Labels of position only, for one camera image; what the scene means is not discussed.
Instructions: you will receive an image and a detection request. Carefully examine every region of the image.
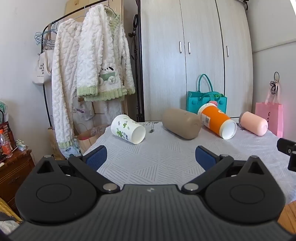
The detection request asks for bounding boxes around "orange drink bottle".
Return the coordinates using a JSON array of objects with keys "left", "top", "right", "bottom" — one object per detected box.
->
[{"left": 0, "top": 129, "right": 13, "bottom": 158}]

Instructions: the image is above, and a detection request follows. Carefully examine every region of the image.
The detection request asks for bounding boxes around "green and white package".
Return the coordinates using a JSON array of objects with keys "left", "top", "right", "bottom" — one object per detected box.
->
[{"left": 0, "top": 101, "right": 8, "bottom": 123}]

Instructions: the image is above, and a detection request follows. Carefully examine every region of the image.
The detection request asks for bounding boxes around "wooden stool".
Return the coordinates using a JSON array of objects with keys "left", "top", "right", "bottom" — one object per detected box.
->
[{"left": 276, "top": 201, "right": 296, "bottom": 234}]

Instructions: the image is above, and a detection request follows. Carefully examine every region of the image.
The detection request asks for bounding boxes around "white printed shopping bag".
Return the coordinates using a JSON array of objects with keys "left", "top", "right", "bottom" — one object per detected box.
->
[{"left": 59, "top": 138, "right": 84, "bottom": 159}]

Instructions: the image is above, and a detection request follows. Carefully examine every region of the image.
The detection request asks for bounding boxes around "pink gift bag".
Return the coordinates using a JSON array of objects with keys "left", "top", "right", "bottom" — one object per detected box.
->
[{"left": 255, "top": 82, "right": 284, "bottom": 139}]

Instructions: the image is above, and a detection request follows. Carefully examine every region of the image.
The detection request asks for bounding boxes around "black clothes rack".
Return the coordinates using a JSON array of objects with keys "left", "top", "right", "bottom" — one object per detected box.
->
[{"left": 41, "top": 0, "right": 142, "bottom": 139}]

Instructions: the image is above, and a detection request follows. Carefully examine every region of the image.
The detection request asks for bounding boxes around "yellow bamboo mat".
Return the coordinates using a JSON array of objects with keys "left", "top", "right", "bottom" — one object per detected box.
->
[{"left": 0, "top": 197, "right": 22, "bottom": 223}]

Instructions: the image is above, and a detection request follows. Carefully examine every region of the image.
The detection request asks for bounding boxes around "black wire wall ornament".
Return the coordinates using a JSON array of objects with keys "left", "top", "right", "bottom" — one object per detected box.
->
[{"left": 269, "top": 72, "right": 281, "bottom": 95}]

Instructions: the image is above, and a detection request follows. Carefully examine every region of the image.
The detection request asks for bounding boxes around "white fluffy jacket green trim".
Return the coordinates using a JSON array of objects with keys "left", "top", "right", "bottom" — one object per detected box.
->
[{"left": 76, "top": 4, "right": 136, "bottom": 102}]

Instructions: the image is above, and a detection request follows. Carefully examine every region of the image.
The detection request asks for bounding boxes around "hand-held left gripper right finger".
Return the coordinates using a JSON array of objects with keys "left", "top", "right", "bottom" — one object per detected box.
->
[{"left": 181, "top": 146, "right": 272, "bottom": 194}]

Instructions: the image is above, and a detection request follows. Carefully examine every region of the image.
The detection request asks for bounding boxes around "grey patterned tablecloth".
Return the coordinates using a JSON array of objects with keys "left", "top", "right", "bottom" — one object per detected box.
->
[{"left": 82, "top": 120, "right": 296, "bottom": 204}]

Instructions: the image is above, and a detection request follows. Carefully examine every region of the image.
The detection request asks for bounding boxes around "white cup with green print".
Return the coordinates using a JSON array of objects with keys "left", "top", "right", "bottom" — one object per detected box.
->
[{"left": 111, "top": 114, "right": 146, "bottom": 145}]

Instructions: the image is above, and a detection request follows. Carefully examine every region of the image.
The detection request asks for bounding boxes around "pink cup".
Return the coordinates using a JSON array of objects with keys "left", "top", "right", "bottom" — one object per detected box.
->
[{"left": 239, "top": 111, "right": 268, "bottom": 136}]

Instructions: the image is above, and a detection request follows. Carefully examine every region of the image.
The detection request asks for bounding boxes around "orange and white cup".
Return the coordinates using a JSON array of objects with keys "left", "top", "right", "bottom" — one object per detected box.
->
[{"left": 197, "top": 103, "right": 238, "bottom": 140}]

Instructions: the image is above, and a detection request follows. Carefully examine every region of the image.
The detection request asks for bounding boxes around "white plastic bag purple print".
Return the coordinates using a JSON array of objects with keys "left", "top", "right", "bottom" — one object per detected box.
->
[{"left": 73, "top": 100, "right": 95, "bottom": 121}]

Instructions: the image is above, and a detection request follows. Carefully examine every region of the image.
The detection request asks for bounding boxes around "brown paper bag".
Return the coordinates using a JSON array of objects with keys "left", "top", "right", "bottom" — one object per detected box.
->
[{"left": 76, "top": 125, "right": 109, "bottom": 151}]

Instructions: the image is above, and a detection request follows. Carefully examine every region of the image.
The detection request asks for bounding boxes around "grey wardrobe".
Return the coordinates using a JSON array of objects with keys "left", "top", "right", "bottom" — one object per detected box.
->
[{"left": 139, "top": 0, "right": 254, "bottom": 122}]

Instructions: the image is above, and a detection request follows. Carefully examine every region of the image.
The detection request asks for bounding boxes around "wooden cabinet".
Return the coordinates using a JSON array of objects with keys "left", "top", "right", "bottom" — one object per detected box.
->
[{"left": 0, "top": 149, "right": 35, "bottom": 209}]

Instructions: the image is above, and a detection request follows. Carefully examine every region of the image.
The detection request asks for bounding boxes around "tan cup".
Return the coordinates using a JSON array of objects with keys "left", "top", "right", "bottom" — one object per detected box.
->
[{"left": 161, "top": 108, "right": 202, "bottom": 140}]

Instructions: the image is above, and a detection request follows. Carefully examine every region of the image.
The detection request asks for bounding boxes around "dark woven basket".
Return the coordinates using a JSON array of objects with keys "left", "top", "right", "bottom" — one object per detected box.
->
[{"left": 0, "top": 122, "right": 15, "bottom": 149}]

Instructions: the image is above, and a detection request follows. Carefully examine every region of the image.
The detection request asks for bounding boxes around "black ring light stand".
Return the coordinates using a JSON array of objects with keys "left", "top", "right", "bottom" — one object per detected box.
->
[{"left": 129, "top": 14, "right": 142, "bottom": 122}]

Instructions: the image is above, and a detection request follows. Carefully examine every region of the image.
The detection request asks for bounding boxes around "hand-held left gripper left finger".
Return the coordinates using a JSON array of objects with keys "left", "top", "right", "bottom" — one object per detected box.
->
[{"left": 30, "top": 146, "right": 121, "bottom": 193}]

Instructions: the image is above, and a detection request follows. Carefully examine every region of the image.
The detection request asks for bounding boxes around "teal tote bag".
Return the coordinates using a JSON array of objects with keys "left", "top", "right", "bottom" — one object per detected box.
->
[{"left": 186, "top": 74, "right": 228, "bottom": 118}]

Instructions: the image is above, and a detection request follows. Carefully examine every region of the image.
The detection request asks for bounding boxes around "cream canvas tote bag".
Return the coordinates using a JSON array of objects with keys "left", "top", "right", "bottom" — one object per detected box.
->
[{"left": 32, "top": 30, "right": 55, "bottom": 86}]

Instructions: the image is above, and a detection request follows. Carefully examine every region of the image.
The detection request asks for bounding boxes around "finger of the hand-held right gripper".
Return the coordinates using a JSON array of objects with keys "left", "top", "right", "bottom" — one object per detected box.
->
[
  {"left": 277, "top": 138, "right": 296, "bottom": 155},
  {"left": 288, "top": 151, "right": 296, "bottom": 172}
]

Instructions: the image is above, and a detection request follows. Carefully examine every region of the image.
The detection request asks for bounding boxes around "bunch of teal wire hangers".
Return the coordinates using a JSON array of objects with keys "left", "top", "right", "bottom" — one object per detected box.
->
[{"left": 35, "top": 22, "right": 57, "bottom": 50}]

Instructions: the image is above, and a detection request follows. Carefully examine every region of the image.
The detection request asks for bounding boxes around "white fluffy robe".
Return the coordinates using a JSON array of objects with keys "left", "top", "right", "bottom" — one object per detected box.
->
[{"left": 51, "top": 19, "right": 84, "bottom": 149}]

